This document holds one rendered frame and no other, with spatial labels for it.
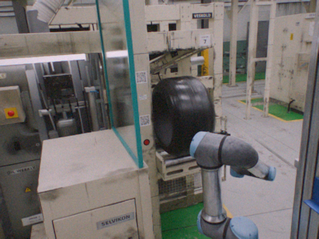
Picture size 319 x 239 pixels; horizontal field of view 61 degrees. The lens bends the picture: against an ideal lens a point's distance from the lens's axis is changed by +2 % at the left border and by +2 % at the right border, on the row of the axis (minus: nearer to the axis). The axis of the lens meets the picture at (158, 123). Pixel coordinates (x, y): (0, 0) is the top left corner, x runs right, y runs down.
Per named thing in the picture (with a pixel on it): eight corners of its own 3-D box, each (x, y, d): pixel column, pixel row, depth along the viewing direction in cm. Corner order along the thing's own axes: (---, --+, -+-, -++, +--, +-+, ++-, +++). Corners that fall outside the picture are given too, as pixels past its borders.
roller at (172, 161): (161, 163, 189) (163, 168, 186) (161, 159, 187) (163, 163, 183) (203, 154, 200) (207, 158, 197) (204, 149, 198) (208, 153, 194)
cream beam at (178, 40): (139, 54, 191) (137, 32, 187) (130, 53, 214) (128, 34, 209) (212, 48, 210) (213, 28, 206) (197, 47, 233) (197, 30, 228)
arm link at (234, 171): (248, 181, 133) (250, 160, 132) (226, 175, 140) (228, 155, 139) (252, 178, 140) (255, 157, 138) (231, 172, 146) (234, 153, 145)
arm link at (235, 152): (255, 136, 95) (278, 164, 134) (226, 132, 101) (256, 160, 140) (248, 168, 93) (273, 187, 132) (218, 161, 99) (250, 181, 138)
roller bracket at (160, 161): (162, 174, 182) (161, 161, 179) (145, 152, 217) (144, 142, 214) (166, 173, 183) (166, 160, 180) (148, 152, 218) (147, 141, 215)
